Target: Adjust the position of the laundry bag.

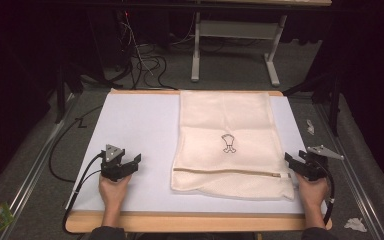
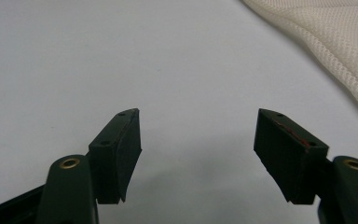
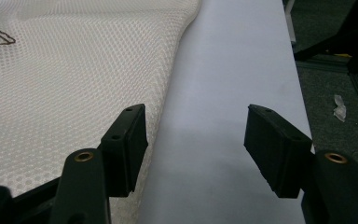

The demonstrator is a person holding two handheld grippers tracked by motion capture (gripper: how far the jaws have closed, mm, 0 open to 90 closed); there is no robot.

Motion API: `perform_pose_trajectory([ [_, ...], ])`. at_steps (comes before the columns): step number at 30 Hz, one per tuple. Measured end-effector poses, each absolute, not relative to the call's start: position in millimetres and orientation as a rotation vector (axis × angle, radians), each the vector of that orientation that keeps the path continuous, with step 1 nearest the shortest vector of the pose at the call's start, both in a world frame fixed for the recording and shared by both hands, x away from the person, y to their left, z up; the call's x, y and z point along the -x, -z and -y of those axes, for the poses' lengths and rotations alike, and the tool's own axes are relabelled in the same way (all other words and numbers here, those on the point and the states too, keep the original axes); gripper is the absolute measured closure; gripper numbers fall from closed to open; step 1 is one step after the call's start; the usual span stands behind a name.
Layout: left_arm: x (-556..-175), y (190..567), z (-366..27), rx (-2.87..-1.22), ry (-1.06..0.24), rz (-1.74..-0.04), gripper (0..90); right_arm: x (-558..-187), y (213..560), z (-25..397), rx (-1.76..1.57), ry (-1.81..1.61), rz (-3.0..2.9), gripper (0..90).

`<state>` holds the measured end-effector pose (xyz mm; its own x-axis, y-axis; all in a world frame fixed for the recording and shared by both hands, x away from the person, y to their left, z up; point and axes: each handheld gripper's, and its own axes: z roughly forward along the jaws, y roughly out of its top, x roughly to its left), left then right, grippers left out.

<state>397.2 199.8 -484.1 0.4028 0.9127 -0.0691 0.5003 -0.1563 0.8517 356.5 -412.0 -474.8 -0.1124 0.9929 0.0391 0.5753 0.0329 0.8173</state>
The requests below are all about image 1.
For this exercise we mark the black metal stand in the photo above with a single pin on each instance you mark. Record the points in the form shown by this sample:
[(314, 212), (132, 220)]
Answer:
[(67, 86), (333, 100)]

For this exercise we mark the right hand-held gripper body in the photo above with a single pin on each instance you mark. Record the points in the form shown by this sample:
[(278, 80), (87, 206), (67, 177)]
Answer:
[(316, 165)]

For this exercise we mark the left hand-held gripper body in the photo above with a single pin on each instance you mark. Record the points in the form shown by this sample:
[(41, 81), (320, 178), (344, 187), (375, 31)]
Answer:
[(113, 166)]

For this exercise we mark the small clear plastic scrap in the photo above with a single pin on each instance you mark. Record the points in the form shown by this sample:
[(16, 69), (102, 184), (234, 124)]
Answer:
[(310, 127)]

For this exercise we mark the person's left hand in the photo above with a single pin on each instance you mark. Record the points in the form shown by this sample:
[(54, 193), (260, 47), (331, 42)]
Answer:
[(113, 193)]

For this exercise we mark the white metal desk frame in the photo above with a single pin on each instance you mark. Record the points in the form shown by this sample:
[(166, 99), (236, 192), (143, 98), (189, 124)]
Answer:
[(236, 29)]

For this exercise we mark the aluminium floor rail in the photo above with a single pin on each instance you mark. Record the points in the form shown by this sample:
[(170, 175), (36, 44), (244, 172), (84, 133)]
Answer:
[(33, 166), (353, 173)]

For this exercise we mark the cream mesh laundry bag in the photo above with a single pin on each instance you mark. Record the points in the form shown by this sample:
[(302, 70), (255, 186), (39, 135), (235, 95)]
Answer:
[(226, 116)]

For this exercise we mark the white table mat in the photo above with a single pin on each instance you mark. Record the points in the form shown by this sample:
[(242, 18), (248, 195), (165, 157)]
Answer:
[(140, 126)]

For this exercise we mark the person's right hand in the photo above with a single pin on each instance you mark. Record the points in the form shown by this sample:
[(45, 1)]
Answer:
[(311, 193)]

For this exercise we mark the crumpled white tissue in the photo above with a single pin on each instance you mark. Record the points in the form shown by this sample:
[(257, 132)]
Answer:
[(355, 224)]

